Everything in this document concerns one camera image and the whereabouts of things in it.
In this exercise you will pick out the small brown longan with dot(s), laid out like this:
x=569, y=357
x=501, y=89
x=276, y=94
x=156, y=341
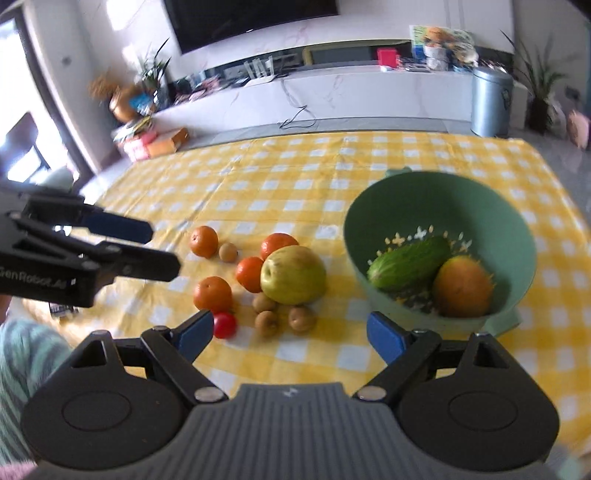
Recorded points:
x=301, y=318
x=227, y=252
x=267, y=324
x=264, y=302

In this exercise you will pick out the pink pig-shaped heater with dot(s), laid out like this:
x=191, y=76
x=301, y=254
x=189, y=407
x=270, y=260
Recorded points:
x=579, y=129

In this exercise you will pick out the brown cardboard box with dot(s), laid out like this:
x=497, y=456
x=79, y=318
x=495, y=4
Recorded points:
x=168, y=142

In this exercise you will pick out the yellow checkered tablecloth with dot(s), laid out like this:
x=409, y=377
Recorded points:
x=300, y=184

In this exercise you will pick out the golden ornament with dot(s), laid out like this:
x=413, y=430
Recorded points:
x=120, y=104

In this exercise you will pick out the plush toy bouquet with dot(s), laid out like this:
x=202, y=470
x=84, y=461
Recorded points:
x=438, y=46

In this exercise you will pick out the black television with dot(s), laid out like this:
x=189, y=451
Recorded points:
x=254, y=18

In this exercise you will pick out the tall-leaved potted plant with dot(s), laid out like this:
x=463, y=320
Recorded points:
x=538, y=110

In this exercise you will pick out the dark wooden chair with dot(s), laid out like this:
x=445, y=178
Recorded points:
x=25, y=147

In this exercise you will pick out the orange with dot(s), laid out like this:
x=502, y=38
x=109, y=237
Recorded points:
x=277, y=242
x=204, y=241
x=212, y=294
x=250, y=273

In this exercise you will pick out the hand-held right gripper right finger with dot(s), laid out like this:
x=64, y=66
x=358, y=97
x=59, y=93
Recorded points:
x=385, y=337

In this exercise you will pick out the white marble television cabinet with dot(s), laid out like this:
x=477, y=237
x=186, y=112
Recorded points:
x=369, y=97

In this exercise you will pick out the grey metal trash can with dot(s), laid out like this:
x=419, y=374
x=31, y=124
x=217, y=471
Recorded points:
x=491, y=101

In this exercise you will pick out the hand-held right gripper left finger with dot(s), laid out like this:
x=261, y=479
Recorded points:
x=198, y=330

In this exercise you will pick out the red box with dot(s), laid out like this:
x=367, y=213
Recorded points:
x=388, y=57

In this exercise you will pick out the white router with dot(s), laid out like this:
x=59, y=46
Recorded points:
x=261, y=69

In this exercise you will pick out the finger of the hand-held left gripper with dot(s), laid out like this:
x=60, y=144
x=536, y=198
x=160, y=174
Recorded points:
x=147, y=266
x=122, y=228

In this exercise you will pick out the green round fruit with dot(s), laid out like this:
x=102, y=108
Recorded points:
x=408, y=265

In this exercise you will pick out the shelf clutter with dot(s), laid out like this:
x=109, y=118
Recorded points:
x=196, y=90

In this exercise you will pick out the pink box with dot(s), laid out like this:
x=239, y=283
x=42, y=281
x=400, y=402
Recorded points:
x=134, y=147

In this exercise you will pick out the person's striped clothing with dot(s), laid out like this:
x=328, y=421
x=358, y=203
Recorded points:
x=23, y=378

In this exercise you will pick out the flat silver box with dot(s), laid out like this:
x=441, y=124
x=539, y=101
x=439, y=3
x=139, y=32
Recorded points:
x=415, y=67

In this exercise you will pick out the red yellow apple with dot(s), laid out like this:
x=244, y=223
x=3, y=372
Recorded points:
x=461, y=286

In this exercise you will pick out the green plastic bowl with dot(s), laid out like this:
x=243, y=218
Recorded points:
x=461, y=207

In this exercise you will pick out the green houseplant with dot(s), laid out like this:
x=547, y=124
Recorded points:
x=154, y=74

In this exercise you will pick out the red cherry tomato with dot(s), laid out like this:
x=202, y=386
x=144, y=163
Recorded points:
x=227, y=325

